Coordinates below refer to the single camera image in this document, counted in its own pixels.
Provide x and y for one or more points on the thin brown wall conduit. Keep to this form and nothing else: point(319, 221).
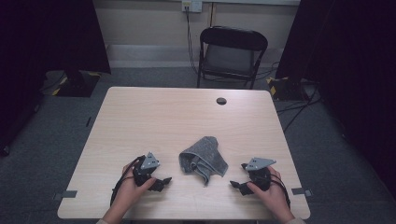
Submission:
point(213, 14)

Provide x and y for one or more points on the person's right hand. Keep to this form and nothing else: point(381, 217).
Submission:
point(274, 196)

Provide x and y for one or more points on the white wall socket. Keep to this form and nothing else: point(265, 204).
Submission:
point(191, 5)

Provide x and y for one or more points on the black stand base yellow tape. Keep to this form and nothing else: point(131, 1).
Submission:
point(285, 88)
point(79, 85)

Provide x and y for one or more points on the black curtain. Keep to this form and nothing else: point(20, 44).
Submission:
point(46, 46)
point(351, 77)

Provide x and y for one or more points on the grey tape strip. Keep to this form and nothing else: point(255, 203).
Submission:
point(67, 194)
point(301, 191)

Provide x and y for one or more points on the person's left hand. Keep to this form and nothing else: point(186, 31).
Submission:
point(130, 193)

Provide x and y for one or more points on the black folding chair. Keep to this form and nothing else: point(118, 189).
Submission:
point(232, 56)

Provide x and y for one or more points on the grey towel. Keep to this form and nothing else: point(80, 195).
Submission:
point(204, 158)

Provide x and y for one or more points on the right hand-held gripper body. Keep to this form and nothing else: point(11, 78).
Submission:
point(259, 164)

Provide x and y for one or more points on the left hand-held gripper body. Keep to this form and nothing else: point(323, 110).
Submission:
point(150, 162)

